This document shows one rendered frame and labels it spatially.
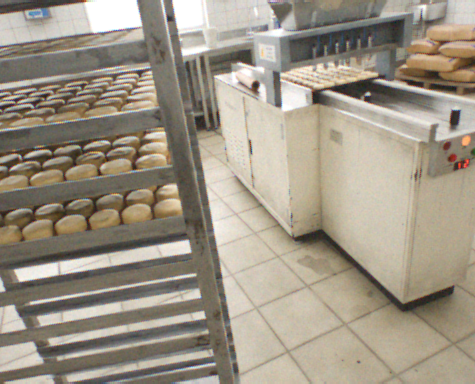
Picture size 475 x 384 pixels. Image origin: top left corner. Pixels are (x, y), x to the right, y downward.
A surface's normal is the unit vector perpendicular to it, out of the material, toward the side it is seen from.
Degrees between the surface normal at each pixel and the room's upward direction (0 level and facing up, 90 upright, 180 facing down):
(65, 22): 90
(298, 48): 90
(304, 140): 90
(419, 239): 90
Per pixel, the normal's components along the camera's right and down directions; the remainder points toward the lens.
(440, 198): 0.32, 0.40
